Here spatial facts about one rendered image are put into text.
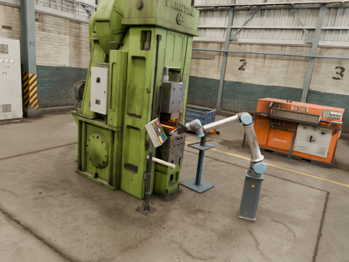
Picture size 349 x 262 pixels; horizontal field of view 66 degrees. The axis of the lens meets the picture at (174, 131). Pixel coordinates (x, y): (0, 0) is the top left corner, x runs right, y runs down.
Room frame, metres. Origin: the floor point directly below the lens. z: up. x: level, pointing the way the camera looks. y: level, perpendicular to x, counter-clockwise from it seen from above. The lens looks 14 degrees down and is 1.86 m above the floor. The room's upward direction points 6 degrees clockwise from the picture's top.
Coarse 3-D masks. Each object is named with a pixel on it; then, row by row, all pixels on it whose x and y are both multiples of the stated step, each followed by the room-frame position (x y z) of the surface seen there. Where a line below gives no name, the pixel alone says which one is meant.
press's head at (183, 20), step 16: (128, 0) 3.61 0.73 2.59; (144, 0) 3.45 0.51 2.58; (160, 0) 3.39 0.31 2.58; (176, 0) 3.64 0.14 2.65; (192, 0) 4.01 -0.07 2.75; (128, 16) 3.60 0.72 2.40; (144, 16) 3.44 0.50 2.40; (160, 16) 3.41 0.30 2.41; (176, 16) 3.66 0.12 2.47; (192, 16) 3.97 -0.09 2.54; (192, 32) 3.96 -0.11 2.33
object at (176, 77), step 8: (184, 40) 3.93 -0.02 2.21; (192, 40) 4.09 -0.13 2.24; (184, 48) 3.94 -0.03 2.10; (184, 56) 3.96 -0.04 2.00; (168, 72) 4.05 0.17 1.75; (176, 72) 3.97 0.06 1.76; (184, 72) 3.99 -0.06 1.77; (168, 80) 4.04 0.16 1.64; (176, 80) 3.96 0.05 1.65; (184, 80) 4.01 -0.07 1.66; (184, 88) 4.03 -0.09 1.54; (184, 96) 4.06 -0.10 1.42; (184, 104) 4.08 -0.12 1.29; (184, 112) 4.10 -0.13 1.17; (160, 120) 4.09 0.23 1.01; (176, 120) 3.92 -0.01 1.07; (184, 120) 4.12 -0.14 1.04
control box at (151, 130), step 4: (156, 120) 3.19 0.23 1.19; (148, 124) 2.96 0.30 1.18; (152, 124) 2.98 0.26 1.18; (156, 124) 3.12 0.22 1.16; (160, 124) 3.27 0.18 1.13; (148, 128) 2.96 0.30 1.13; (152, 128) 2.95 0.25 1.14; (156, 128) 3.05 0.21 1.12; (160, 128) 3.18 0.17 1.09; (148, 132) 2.96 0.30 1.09; (152, 132) 2.95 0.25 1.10; (156, 132) 2.99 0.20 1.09; (160, 132) 3.13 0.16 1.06; (152, 136) 2.95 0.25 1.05; (156, 136) 2.94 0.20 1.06; (152, 140) 2.95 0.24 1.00; (156, 140) 2.94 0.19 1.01; (164, 140) 3.12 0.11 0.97; (156, 144) 2.94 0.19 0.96; (160, 144) 2.94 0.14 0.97
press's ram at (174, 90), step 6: (168, 84) 3.54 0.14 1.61; (174, 84) 3.57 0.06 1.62; (180, 84) 3.68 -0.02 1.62; (162, 90) 3.59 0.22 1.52; (168, 90) 3.53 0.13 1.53; (174, 90) 3.58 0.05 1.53; (180, 90) 3.69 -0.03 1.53; (162, 96) 3.59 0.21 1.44; (168, 96) 3.53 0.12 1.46; (174, 96) 3.59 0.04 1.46; (180, 96) 3.71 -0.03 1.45; (162, 102) 3.58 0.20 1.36; (168, 102) 3.52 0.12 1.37; (174, 102) 3.60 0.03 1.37; (180, 102) 3.72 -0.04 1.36; (162, 108) 3.58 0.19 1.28; (168, 108) 3.52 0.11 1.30; (174, 108) 3.61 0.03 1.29; (180, 108) 3.73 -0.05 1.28
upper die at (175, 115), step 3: (162, 114) 3.63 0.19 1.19; (165, 114) 3.60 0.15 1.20; (168, 114) 3.57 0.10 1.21; (171, 114) 3.57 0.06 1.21; (174, 114) 3.63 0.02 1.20; (177, 114) 3.68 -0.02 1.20; (162, 117) 3.63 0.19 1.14; (165, 117) 3.60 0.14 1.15; (168, 117) 3.57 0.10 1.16; (171, 117) 3.57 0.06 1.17; (174, 117) 3.63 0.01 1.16; (177, 117) 3.69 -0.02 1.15
